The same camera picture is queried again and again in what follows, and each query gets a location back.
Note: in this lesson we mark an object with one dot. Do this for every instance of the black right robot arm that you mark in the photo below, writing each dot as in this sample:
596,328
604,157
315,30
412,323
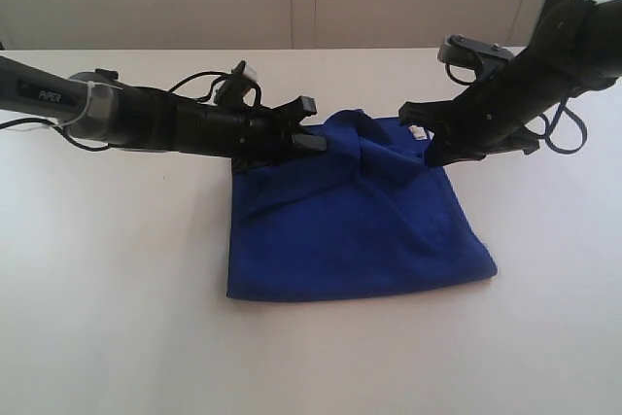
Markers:
576,49

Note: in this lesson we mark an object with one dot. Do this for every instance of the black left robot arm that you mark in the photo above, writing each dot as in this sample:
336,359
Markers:
95,112

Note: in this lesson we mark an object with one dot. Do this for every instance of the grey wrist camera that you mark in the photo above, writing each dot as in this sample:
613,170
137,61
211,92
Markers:
481,58
241,80

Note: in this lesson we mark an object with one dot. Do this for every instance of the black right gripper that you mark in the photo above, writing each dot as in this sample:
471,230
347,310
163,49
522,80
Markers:
486,119

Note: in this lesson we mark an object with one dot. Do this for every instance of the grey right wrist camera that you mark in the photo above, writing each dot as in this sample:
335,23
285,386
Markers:
481,58

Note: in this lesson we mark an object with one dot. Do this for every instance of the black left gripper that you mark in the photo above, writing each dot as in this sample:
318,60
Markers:
250,135

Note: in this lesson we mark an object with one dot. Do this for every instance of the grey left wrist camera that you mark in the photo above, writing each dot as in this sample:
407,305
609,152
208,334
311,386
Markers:
241,80

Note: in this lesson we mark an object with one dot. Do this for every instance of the blue towel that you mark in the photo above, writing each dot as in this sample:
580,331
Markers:
365,218

